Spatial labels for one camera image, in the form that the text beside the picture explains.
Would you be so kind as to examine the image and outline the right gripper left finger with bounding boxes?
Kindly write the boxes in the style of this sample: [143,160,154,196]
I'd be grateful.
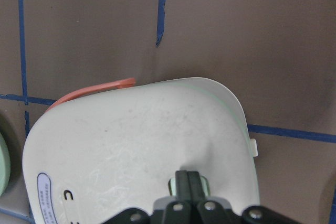
[164,170,192,223]

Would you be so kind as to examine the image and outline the orange rice cooker handle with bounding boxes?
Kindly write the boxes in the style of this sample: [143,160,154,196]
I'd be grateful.
[47,78,136,111]

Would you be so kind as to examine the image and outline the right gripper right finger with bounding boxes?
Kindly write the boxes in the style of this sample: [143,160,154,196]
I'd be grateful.
[187,171,225,223]

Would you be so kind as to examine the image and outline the green plate near right arm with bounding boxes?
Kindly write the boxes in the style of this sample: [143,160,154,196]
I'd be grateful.
[0,133,11,196]

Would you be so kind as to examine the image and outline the white rice cooker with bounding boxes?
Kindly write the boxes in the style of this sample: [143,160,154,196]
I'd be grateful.
[22,78,260,223]

